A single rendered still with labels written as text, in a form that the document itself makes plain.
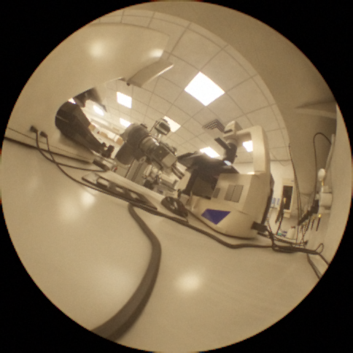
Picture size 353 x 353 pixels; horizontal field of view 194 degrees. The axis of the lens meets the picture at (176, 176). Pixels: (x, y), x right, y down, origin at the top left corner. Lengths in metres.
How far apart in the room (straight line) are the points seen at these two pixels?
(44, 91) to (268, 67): 0.53
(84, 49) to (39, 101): 0.10
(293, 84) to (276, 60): 0.10
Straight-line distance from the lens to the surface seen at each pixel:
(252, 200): 0.31
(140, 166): 1.41
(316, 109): 0.53
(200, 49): 1.99
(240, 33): 0.44
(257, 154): 0.42
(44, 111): 0.22
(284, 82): 0.48
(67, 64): 0.23
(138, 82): 0.42
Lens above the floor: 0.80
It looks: 9 degrees up
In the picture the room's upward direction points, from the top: 24 degrees clockwise
